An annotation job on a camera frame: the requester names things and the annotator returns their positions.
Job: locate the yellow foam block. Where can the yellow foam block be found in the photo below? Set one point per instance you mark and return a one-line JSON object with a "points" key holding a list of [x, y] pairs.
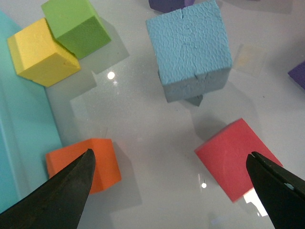
{"points": [[38, 57]]}

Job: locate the red foam block center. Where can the red foam block center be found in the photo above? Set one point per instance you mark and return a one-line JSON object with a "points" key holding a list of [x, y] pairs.
{"points": [[225, 155]]}

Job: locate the orange foam block left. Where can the orange foam block left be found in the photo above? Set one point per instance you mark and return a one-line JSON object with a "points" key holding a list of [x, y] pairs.
{"points": [[107, 172]]}

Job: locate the green foam block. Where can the green foam block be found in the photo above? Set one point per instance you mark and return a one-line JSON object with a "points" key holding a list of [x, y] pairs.
{"points": [[76, 25]]}

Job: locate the teal plastic bin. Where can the teal plastic bin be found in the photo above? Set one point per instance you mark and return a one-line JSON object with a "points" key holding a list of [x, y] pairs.
{"points": [[27, 127]]}

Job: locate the purple foam block far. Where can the purple foam block far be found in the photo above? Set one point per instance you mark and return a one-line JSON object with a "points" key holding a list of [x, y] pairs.
{"points": [[166, 6]]}

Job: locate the purple foam block near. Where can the purple foam block near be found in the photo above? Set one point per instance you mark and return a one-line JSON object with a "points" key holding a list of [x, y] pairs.
{"points": [[298, 74]]}

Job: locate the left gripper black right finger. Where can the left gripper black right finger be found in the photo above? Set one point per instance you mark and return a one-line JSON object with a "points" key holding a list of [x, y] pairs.
{"points": [[281, 192]]}

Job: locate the purple foam block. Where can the purple foam block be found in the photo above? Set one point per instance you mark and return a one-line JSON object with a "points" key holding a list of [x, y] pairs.
{"points": [[166, 6], [298, 74]]}

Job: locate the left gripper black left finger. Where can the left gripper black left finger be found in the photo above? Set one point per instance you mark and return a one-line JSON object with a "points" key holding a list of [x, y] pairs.
{"points": [[58, 203]]}

